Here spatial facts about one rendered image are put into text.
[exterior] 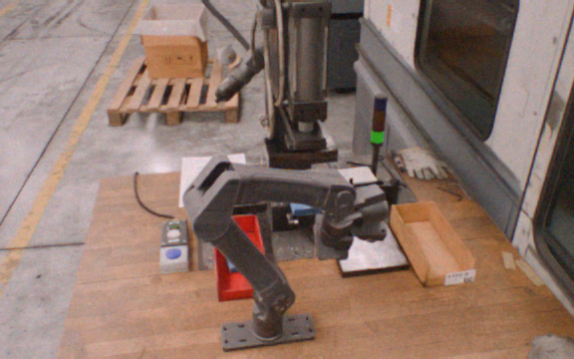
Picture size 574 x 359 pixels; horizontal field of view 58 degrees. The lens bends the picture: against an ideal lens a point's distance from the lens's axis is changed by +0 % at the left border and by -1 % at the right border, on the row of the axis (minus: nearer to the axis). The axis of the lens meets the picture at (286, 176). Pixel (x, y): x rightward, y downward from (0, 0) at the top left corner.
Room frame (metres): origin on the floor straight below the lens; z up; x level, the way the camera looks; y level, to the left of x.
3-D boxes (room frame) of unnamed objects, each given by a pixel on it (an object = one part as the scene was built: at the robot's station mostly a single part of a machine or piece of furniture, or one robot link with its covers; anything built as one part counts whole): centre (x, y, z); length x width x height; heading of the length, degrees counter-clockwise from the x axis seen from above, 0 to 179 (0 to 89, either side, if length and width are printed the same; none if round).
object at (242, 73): (1.47, 0.12, 1.25); 0.19 x 0.07 x 0.19; 100
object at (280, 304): (0.80, 0.03, 1.00); 0.09 x 0.06 x 0.06; 21
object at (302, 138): (1.28, -0.02, 1.22); 0.26 x 0.18 x 0.30; 10
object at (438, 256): (1.06, -0.37, 0.93); 0.25 x 0.13 x 0.08; 10
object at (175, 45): (4.61, 0.97, 0.40); 0.67 x 0.60 x 0.50; 2
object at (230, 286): (1.01, 0.12, 0.93); 0.25 x 0.12 x 0.06; 10
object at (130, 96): (4.31, 0.91, 0.07); 1.20 x 1.00 x 0.14; 3
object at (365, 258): (1.05, -0.21, 0.91); 0.17 x 0.16 x 0.02; 100
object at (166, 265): (1.02, 0.28, 0.90); 0.07 x 0.07 x 0.06; 10
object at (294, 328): (0.79, 0.04, 0.94); 0.20 x 0.07 x 0.08; 100
